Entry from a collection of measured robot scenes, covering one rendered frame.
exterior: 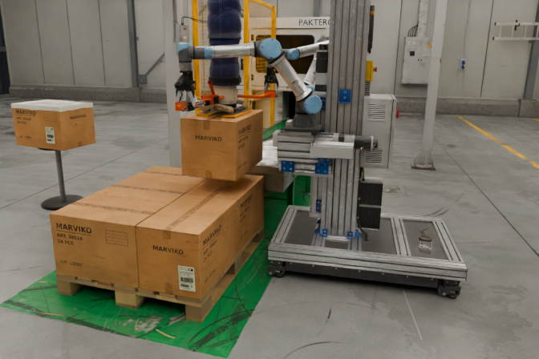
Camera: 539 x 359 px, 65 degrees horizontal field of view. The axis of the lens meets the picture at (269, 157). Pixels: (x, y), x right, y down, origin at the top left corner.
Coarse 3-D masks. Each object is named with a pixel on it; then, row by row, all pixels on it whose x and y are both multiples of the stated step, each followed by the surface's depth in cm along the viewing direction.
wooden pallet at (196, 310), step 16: (256, 240) 338; (240, 256) 296; (224, 272) 268; (64, 288) 265; (80, 288) 272; (112, 288) 253; (128, 288) 250; (224, 288) 271; (128, 304) 252; (192, 304) 239; (208, 304) 247; (192, 320) 241
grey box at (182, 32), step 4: (176, 24) 407; (176, 28) 407; (180, 28) 408; (184, 28) 416; (188, 28) 425; (176, 32) 408; (180, 32) 409; (184, 32) 416; (188, 32) 424; (176, 36) 409; (180, 36) 409; (184, 36) 417; (188, 36) 425; (176, 40) 410; (180, 40) 410; (184, 40) 418; (188, 40) 426; (176, 44) 411; (176, 48) 412; (176, 52) 413
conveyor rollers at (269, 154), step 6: (270, 138) 492; (264, 144) 458; (270, 144) 456; (264, 150) 430; (270, 150) 429; (276, 150) 428; (264, 156) 403; (270, 156) 402; (276, 156) 401; (264, 162) 385; (270, 162) 383; (276, 162) 382
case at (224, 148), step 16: (256, 112) 313; (192, 128) 280; (208, 128) 277; (224, 128) 274; (240, 128) 279; (256, 128) 313; (192, 144) 283; (208, 144) 280; (224, 144) 276; (240, 144) 282; (256, 144) 316; (192, 160) 286; (208, 160) 282; (224, 160) 279; (240, 160) 285; (256, 160) 320; (208, 176) 285; (224, 176) 282; (240, 176) 288
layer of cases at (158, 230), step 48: (96, 192) 293; (144, 192) 294; (192, 192) 296; (240, 192) 297; (96, 240) 249; (144, 240) 238; (192, 240) 229; (240, 240) 294; (144, 288) 246; (192, 288) 236
